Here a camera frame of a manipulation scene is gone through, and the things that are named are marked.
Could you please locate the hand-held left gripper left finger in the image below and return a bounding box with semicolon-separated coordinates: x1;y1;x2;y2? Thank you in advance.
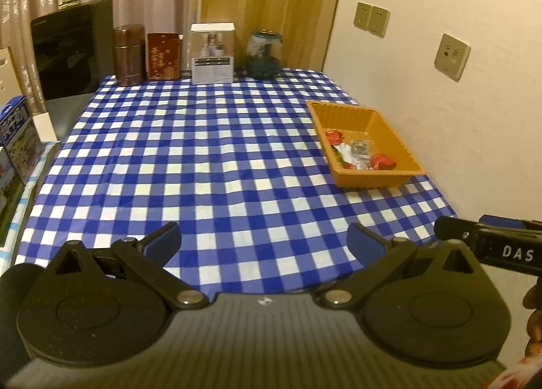
36;222;210;311

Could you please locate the white chair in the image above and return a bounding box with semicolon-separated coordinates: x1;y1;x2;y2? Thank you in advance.
0;47;26;106

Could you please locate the orange plastic tray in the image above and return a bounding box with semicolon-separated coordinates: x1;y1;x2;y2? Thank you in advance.
306;100;425;189

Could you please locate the white snack packet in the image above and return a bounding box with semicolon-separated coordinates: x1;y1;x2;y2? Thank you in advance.
332;142;369;170

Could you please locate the pale blue cloth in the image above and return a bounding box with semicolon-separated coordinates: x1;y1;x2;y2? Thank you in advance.
0;141;60;284

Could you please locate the brown canister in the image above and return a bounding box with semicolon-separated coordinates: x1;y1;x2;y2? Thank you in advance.
113;24;146;87

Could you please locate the black screen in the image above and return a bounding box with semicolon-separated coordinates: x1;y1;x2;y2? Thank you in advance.
30;0;115;101

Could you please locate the dark red box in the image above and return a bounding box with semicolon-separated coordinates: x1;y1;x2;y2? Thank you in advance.
147;32;183;80

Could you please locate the glass jar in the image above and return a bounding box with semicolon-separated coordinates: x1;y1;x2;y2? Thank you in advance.
246;29;283;78

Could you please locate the white box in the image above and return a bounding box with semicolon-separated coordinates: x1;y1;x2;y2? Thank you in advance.
190;22;235;85

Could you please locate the blue milk carton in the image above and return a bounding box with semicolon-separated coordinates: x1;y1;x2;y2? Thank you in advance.
0;96;45;184
0;145;26;246

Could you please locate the wall power socket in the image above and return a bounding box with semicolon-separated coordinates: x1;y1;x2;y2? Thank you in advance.
368;5;390;38
353;2;373;29

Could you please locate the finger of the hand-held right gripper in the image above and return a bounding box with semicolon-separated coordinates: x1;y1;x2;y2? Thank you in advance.
478;214;542;229
434;215;487;251

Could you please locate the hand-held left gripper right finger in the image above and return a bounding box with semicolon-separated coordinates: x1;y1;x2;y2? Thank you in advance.
313;222;487;311

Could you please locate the person's right hand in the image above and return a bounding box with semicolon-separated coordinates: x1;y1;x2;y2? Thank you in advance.
522;283;542;358

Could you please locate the large red candy packet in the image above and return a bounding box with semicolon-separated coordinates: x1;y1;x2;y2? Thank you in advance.
369;154;396;170

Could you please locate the wall data socket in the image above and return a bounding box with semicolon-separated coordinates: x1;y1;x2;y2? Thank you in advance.
434;33;472;82

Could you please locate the blue white checked tablecloth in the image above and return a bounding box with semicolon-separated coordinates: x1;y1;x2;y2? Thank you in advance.
15;67;458;294

